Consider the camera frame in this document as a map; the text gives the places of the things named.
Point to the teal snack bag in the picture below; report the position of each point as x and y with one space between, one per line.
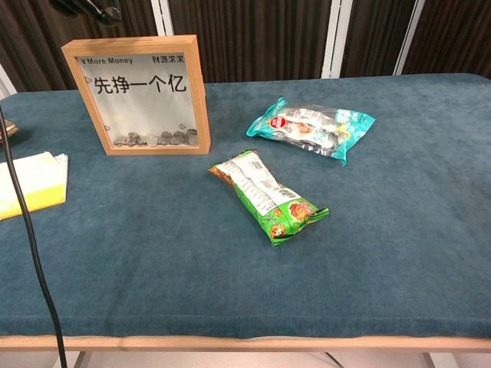
307 130

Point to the yellow white cloth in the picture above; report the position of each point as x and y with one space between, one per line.
38 180

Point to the green snack bag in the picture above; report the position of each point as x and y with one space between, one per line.
268 195

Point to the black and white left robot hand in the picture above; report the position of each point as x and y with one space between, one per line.
96 7

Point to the wooden coin frame box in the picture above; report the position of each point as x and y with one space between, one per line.
96 145

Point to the blue felt table cover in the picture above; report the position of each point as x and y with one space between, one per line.
268 287

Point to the gold red patterned packet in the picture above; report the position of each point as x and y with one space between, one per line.
7 130

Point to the white partition post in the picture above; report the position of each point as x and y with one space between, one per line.
337 38
7 80
409 36
162 17

